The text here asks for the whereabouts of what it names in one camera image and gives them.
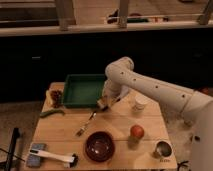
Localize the wooden whiteboard eraser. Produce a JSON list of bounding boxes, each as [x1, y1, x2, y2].
[[97, 98, 109, 111]]

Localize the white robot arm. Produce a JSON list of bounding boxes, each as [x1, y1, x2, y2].
[[103, 57, 213, 171]]

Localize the green plastic tray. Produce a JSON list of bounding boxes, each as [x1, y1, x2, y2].
[[62, 74, 106, 108]]

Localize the metal fork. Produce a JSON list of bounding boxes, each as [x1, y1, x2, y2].
[[76, 111, 97, 136]]

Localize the white paper cup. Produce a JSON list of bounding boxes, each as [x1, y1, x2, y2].
[[133, 95, 148, 111]]

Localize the red apple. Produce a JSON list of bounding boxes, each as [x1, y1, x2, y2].
[[130, 125, 144, 139]]

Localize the dark red bowl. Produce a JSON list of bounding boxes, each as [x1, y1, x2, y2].
[[84, 131, 115, 162]]

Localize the dark red grapes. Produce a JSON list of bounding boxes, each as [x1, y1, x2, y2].
[[50, 90, 62, 108]]

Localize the green pepper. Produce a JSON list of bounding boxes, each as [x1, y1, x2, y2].
[[39, 109, 65, 118]]

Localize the metal cup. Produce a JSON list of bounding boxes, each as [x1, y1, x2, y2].
[[154, 141, 172, 158]]

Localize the white dish brush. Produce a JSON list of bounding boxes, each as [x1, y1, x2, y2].
[[29, 149, 78, 168]]

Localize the blue sponge front left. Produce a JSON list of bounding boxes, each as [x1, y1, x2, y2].
[[26, 143, 46, 168]]

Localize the black stand left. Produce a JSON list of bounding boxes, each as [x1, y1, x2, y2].
[[4, 127, 20, 171]]

